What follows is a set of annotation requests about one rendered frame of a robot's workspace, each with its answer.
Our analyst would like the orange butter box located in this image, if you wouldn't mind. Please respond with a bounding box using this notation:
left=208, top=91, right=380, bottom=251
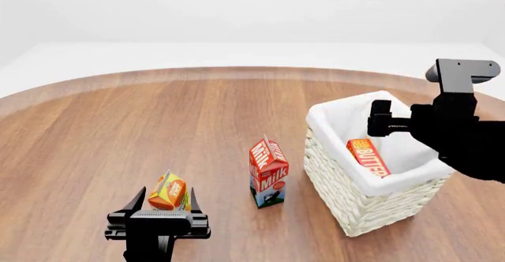
left=346, top=137, right=392, bottom=179

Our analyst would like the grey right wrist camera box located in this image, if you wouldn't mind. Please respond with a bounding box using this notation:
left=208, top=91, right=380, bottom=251
left=425, top=58, right=502, bottom=95

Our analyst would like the red white milk carton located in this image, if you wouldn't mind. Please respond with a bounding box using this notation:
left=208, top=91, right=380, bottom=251
left=248, top=134, right=290, bottom=210

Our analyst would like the orange juice carton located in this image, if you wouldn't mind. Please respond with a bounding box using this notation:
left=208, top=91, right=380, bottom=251
left=148, top=169, right=193, bottom=212

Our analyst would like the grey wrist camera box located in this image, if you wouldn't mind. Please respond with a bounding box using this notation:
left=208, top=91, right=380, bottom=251
left=425, top=58, right=502, bottom=95
left=129, top=210, right=192, bottom=231

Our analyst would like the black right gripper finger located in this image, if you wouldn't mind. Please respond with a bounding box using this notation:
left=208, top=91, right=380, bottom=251
left=371, top=99, right=394, bottom=118
left=367, top=114, right=396, bottom=139

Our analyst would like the white wicker basket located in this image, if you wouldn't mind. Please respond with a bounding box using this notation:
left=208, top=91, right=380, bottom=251
left=302, top=125, right=455, bottom=238

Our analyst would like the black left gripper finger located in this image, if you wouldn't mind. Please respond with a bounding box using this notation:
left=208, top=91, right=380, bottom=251
left=190, top=186, right=204, bottom=215
left=122, top=186, right=148, bottom=213

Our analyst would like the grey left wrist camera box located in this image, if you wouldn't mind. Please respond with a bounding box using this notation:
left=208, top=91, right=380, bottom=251
left=129, top=210, right=192, bottom=231

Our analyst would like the white cloth basket liner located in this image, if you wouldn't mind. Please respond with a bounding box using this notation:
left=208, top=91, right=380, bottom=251
left=305, top=89, right=455, bottom=197

